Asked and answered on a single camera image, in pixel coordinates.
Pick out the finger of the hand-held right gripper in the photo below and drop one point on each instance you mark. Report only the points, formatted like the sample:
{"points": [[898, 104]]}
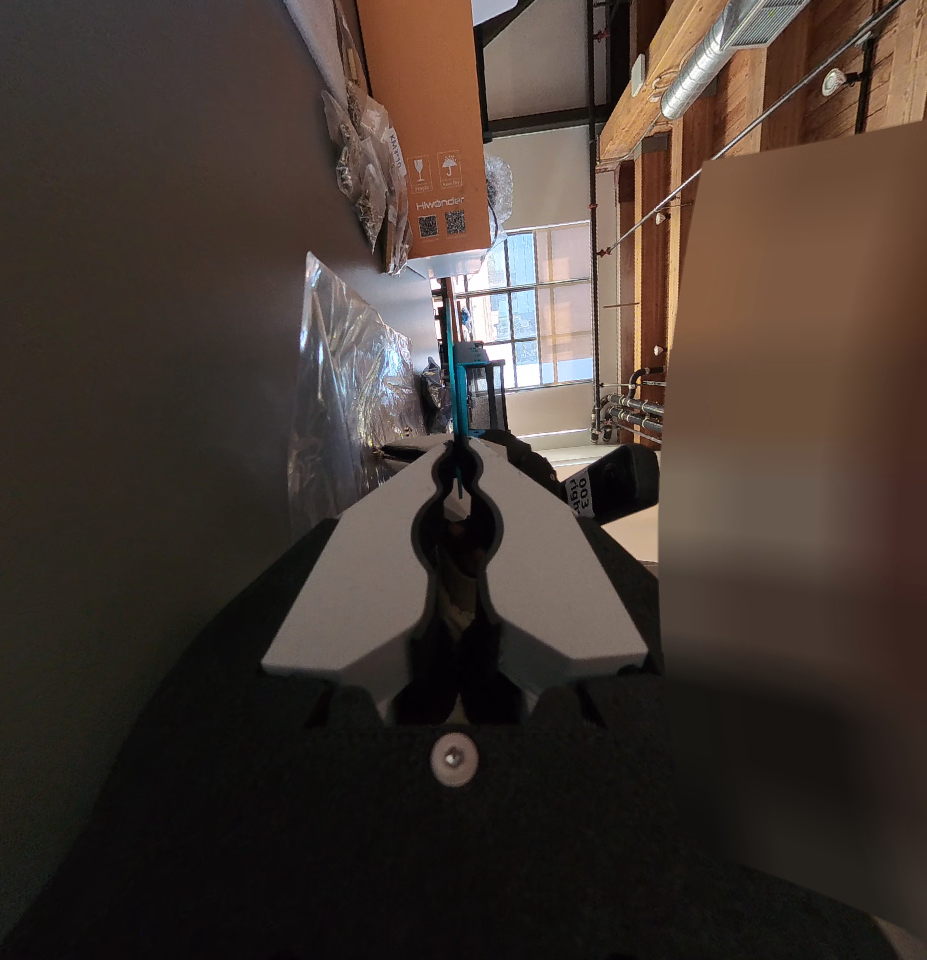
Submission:
{"points": [[403, 452]]}

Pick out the pile of small hardware bags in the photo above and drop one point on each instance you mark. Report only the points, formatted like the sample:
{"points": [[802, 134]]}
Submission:
{"points": [[366, 172]]}

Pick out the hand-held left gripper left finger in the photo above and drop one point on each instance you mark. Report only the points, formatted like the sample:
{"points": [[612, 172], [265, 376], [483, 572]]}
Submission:
{"points": [[343, 600]]}

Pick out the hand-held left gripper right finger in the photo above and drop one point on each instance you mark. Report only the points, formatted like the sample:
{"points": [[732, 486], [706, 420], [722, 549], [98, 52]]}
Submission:
{"points": [[561, 600]]}

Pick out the black insulated pipe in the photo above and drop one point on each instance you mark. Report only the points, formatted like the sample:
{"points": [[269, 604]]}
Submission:
{"points": [[628, 405], [628, 426]]}

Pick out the silver ventilation duct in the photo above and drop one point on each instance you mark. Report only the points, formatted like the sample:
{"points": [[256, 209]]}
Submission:
{"points": [[703, 67]]}

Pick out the crumpled dark plastic bag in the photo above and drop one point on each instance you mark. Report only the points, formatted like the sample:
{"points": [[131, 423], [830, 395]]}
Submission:
{"points": [[435, 394]]}

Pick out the small white ceiling box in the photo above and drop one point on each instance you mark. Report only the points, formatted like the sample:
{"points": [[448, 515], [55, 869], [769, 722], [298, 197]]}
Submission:
{"points": [[638, 75]]}

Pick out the orange cardboard box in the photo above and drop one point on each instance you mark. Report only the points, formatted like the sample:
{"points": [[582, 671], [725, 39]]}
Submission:
{"points": [[426, 112]]}

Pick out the bubble wrap bag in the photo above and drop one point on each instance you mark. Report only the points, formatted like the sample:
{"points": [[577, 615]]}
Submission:
{"points": [[497, 187]]}

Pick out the grid pane window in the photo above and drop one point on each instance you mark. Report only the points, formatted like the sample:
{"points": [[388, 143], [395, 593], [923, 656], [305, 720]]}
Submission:
{"points": [[553, 300]]}

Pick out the clear plastic bag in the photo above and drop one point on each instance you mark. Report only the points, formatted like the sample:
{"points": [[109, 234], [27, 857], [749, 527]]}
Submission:
{"points": [[343, 375]]}

